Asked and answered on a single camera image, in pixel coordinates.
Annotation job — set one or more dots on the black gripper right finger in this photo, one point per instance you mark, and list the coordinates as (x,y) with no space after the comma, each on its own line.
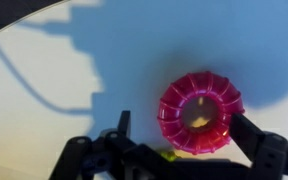
(267,151)

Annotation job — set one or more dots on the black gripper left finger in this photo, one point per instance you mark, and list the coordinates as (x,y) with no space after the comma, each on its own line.
(114,153)

